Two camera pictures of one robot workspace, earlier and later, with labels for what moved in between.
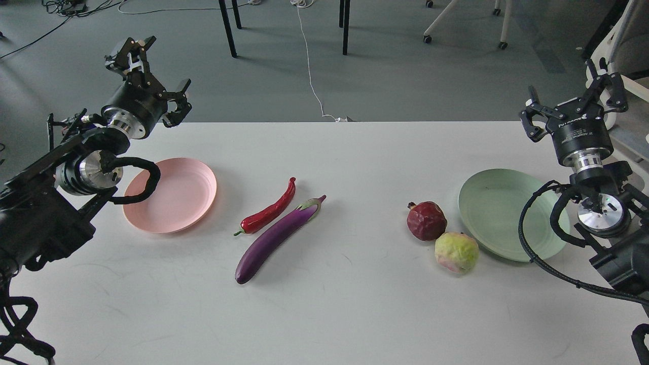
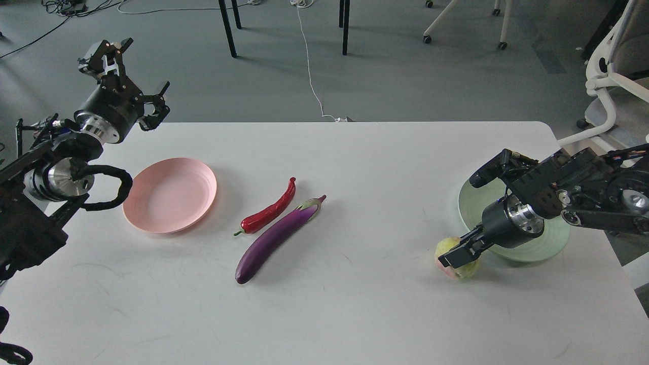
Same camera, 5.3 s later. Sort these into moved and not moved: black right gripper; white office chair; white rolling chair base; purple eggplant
Moved: black right gripper
Not moved: white office chair; purple eggplant; white rolling chair base
